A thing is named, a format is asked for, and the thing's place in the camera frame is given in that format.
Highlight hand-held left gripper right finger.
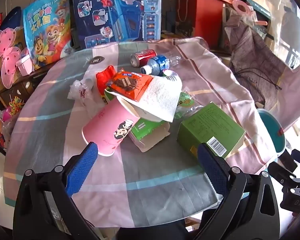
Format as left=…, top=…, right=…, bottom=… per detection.
left=192, top=142, right=280, bottom=240

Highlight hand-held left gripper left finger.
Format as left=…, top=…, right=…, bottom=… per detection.
left=13, top=141, right=99, bottom=240

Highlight green cardboard box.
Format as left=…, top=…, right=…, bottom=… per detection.
left=176, top=102, right=246, bottom=159

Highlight pink paper cup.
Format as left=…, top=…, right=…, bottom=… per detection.
left=82, top=96, right=142, bottom=157

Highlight teal plastic bin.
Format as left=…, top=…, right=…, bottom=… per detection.
left=255, top=108, right=287, bottom=157

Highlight small green white box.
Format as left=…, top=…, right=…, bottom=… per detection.
left=128, top=119, right=170, bottom=153

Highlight clear plastic bag red print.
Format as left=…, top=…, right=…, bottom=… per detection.
left=67, top=78, right=100, bottom=105

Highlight white printed paper towel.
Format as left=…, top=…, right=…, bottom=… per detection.
left=107, top=75, right=183, bottom=123

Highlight red yellow snack bag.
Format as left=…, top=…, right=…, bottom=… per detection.
left=96, top=65, right=117, bottom=104

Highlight orange snack wrapper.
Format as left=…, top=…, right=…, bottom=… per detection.
left=105, top=70, right=157, bottom=102

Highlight clear bottle with blue label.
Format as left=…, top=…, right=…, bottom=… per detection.
left=140, top=51, right=183, bottom=77

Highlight red soda can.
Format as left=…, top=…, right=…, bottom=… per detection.
left=130, top=49, right=157, bottom=67

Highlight pink grey checked tablecloth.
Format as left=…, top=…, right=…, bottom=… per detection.
left=4, top=37, right=278, bottom=228

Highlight multicolour spiky ball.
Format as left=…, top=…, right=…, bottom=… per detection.
left=9, top=99, right=25, bottom=115

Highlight wooden drawer cabinet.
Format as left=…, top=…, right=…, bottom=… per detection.
left=0, top=62, right=48, bottom=110

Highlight brown and pink draped cloth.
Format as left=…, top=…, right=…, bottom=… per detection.
left=225, top=15, right=300, bottom=133

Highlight small pink box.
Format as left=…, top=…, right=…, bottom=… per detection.
left=16, top=54, right=33, bottom=77

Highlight pink butterfly wings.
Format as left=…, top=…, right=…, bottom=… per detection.
left=0, top=29, right=22, bottom=89

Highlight cartoon gift bag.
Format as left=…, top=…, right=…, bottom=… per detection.
left=22, top=0, right=74, bottom=72

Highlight red gift bag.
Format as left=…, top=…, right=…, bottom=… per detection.
left=177, top=0, right=227, bottom=47

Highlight blue toy box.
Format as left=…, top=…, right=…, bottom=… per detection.
left=72, top=0, right=162, bottom=49

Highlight black cable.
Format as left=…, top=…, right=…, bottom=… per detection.
left=236, top=67, right=282, bottom=90

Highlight pink plastic ring toy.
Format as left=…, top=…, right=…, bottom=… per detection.
left=232, top=0, right=268, bottom=25

